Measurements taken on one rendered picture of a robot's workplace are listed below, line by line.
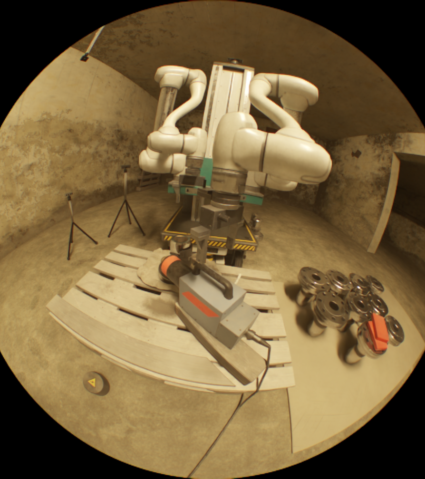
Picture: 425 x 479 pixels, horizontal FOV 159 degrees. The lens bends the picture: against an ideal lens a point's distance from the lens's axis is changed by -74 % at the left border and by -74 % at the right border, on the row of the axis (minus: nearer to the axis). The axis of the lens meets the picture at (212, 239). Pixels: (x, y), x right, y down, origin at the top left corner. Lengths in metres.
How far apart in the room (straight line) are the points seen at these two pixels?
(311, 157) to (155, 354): 0.76
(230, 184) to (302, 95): 0.61
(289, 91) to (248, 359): 1.09
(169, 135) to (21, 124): 2.30
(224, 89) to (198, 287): 1.41
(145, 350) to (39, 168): 2.54
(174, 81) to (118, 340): 1.33
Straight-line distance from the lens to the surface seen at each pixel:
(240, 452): 0.83
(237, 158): 0.35
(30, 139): 2.68
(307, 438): 0.95
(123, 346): 0.69
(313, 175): 0.36
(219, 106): 1.37
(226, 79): 1.52
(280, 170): 0.35
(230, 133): 0.36
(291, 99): 0.83
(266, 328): 0.80
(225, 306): 0.49
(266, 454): 0.88
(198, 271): 0.56
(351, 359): 1.17
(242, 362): 0.59
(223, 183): 0.36
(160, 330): 0.72
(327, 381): 1.04
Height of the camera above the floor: 0.77
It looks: 26 degrees down
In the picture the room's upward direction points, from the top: 9 degrees clockwise
